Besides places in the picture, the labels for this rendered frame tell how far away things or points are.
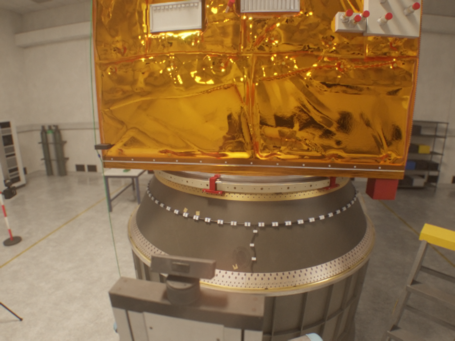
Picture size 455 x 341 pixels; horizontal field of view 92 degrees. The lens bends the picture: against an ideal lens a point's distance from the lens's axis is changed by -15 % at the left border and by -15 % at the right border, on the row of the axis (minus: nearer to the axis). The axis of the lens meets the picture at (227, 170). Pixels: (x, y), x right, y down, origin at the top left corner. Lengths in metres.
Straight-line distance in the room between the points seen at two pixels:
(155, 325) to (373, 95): 1.44
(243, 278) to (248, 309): 0.99
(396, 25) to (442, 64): 7.03
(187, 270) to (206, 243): 1.05
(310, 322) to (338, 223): 0.68
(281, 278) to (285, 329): 0.41
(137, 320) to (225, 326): 0.20
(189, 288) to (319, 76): 1.26
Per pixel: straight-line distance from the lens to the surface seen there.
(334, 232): 1.77
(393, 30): 1.63
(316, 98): 1.49
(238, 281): 1.54
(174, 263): 0.54
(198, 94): 1.50
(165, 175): 1.78
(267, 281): 1.55
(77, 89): 8.85
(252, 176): 1.50
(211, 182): 1.50
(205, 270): 0.52
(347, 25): 1.56
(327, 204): 1.74
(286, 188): 1.52
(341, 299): 2.03
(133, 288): 0.63
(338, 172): 1.61
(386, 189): 1.79
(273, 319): 1.72
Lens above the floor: 2.17
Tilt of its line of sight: 15 degrees down
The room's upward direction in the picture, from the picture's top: straight up
